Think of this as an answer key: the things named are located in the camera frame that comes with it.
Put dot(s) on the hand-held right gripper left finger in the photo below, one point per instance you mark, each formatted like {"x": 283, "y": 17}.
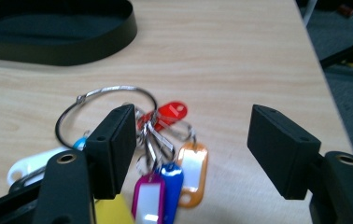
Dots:
{"x": 110, "y": 152}

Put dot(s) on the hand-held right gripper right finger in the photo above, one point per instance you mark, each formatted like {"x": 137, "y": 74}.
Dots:
{"x": 282, "y": 149}

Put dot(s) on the light blue key tag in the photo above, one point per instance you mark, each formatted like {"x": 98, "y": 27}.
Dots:
{"x": 79, "y": 143}

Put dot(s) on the cluster of small split rings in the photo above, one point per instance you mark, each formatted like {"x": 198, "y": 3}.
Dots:
{"x": 152, "y": 137}

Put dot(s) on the yellow key tag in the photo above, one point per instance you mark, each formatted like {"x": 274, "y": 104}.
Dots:
{"x": 112, "y": 211}

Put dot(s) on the magenta key tag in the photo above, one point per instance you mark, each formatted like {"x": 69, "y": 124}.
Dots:
{"x": 148, "y": 200}

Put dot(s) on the red key tag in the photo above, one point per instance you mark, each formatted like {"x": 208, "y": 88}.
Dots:
{"x": 168, "y": 113}

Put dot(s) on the white key tag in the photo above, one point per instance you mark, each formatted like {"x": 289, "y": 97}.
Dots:
{"x": 31, "y": 163}

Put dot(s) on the orange key tag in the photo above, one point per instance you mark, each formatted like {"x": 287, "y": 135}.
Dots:
{"x": 194, "y": 169}

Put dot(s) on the black key rack with tray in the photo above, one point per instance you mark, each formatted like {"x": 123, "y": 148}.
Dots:
{"x": 56, "y": 31}

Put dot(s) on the black stand leg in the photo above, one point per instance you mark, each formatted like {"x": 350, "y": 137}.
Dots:
{"x": 349, "y": 53}

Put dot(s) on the white desk leg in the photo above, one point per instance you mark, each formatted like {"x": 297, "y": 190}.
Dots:
{"x": 309, "y": 11}

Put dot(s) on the small red object on floor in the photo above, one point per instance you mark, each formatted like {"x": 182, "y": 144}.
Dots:
{"x": 347, "y": 11}

